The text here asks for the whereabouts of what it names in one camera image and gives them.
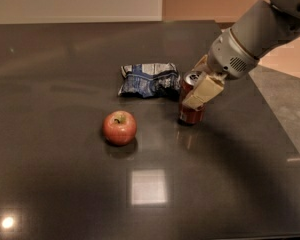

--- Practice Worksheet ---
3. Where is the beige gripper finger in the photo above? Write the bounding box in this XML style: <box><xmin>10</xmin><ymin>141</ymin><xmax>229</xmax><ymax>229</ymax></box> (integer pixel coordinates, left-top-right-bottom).
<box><xmin>182</xmin><ymin>73</ymin><xmax>225</xmax><ymax>110</ymax></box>
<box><xmin>193</xmin><ymin>54</ymin><xmax>208</xmax><ymax>72</ymax></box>

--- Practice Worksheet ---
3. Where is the blue chip bag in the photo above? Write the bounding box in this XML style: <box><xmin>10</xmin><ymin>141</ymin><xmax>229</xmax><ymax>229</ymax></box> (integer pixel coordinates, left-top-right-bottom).
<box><xmin>118</xmin><ymin>63</ymin><xmax>181</xmax><ymax>98</ymax></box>

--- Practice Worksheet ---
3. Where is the red apple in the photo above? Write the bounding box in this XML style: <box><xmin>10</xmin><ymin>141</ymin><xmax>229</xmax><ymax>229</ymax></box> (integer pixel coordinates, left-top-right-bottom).
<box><xmin>102</xmin><ymin>110</ymin><xmax>137</xmax><ymax>146</ymax></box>

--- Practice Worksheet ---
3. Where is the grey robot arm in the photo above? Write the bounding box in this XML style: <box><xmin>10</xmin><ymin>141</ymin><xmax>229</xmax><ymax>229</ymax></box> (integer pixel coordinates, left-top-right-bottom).
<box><xmin>182</xmin><ymin>0</ymin><xmax>300</xmax><ymax>110</ymax></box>

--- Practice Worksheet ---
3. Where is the red coke can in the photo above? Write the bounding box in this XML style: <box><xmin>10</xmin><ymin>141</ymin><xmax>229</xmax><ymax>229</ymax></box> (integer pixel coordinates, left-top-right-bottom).
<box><xmin>179</xmin><ymin>71</ymin><xmax>205</xmax><ymax>125</ymax></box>

